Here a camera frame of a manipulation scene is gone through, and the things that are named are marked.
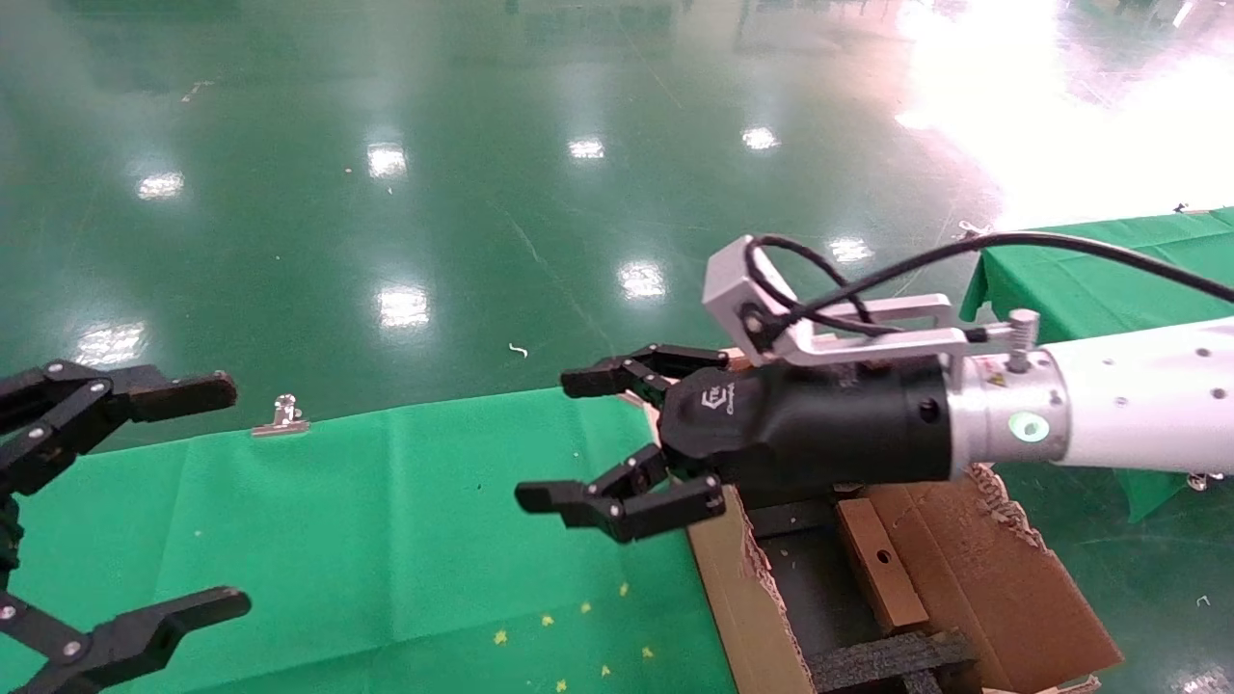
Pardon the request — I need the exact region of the large open brown carton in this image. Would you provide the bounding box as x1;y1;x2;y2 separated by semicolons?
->
686;463;1124;694

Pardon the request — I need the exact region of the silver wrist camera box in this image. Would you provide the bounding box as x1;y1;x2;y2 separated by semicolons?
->
702;234;801;367

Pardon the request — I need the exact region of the green cloth side table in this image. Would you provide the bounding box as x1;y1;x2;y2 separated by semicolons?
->
959;207;1234;523

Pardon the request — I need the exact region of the large green table cloth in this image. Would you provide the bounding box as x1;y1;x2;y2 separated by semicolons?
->
0;386;738;694

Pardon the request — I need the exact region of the silver camera mount bracket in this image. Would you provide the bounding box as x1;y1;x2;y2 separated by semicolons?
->
771;294;1042;375

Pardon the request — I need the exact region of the small brown cardboard box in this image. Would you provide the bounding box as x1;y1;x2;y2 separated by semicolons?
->
835;496;931;633

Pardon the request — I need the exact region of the black foam insert strip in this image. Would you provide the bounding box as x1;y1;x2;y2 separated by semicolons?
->
808;628;979;694

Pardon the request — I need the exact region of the black camera cable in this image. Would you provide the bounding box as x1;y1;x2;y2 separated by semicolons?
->
744;231;1234;338

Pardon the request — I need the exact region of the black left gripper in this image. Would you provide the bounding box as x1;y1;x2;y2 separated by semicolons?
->
0;361;254;694

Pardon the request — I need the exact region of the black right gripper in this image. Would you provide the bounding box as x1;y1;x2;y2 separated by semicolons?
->
514;344;955;544

